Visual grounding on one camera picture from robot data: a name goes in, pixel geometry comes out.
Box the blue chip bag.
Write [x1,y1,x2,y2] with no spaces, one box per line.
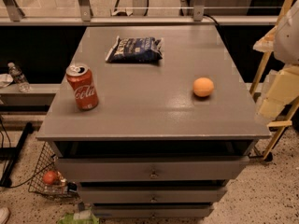
[106,36,163,63]

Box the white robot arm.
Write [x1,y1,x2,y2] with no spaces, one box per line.
[274,1,299,64]

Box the grey drawer cabinet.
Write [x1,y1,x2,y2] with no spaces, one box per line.
[38,26,269,209]

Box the orange ball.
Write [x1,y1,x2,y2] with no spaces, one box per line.
[192,77,214,97]

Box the red cola can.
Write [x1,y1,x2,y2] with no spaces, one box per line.
[66,63,98,110]

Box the top grey drawer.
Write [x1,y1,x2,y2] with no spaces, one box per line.
[55,156,249,182]

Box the grey drawer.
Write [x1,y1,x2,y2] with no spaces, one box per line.
[93,204,213,219]
[55,156,249,182]
[78,186,227,203]

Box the middle grey drawer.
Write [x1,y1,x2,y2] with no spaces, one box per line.
[78,186,227,203]

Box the bottom grey drawer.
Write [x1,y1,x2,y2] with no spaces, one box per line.
[93,204,213,219]

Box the red apple in basket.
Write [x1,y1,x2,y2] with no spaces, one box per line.
[43,171,58,185]

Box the green white packet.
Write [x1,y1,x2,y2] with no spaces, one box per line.
[57,210,99,224]

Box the clear plastic water bottle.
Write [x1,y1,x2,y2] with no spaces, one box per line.
[7,63,30,92]

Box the crumpled white paper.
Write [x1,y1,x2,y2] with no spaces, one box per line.
[0,74,13,88]

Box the black metal stand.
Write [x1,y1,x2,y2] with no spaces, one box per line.
[0,122,34,188]

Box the white shoe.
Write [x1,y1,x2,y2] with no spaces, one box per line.
[0,207,10,224]

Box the black wire basket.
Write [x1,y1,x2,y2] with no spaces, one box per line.
[28,143,78,200]

